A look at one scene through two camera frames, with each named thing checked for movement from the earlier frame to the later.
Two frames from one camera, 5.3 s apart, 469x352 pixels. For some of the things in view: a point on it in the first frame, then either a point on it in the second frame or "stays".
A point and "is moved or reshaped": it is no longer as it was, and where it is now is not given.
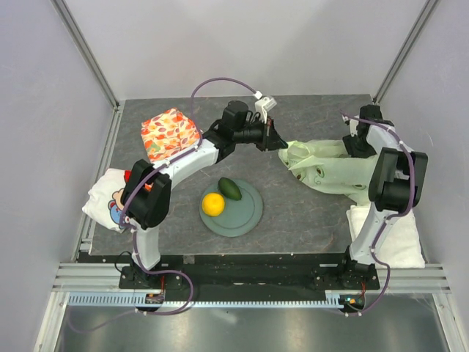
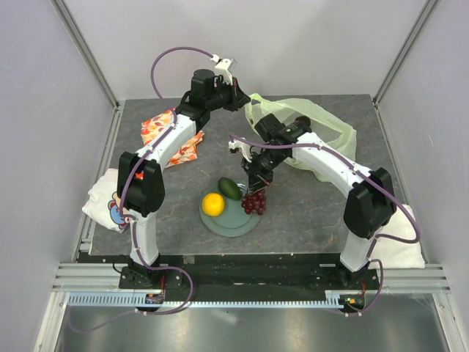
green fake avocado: [229, 188] stays
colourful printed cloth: [115, 207] stays
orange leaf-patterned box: [168, 134] stays
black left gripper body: [263, 134] → [228, 96]
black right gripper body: [357, 148] → [262, 164]
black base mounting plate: [246, 274] stays
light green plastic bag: [325, 166] is moved or reshaped
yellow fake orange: [213, 204] stays
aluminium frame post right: [428, 7] stays
